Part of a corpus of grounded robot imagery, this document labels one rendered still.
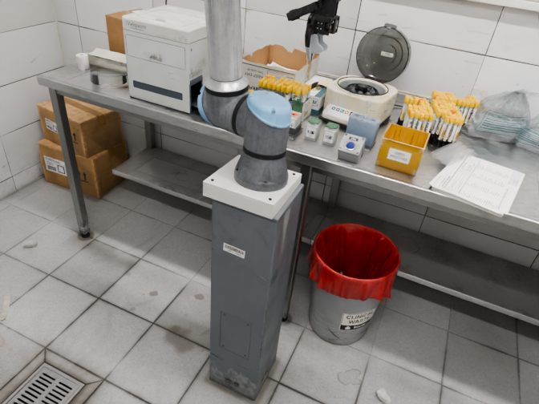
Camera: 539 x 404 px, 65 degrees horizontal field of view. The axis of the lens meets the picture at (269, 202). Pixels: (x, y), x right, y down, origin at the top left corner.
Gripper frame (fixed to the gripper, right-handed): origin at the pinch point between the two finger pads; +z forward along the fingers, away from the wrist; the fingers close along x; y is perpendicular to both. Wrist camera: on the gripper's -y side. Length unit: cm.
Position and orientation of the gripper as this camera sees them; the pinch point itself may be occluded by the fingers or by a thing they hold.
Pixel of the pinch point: (309, 56)
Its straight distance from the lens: 153.4
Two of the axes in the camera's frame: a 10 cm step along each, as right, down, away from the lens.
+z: -1.0, 8.2, 5.7
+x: 5.1, -4.4, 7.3
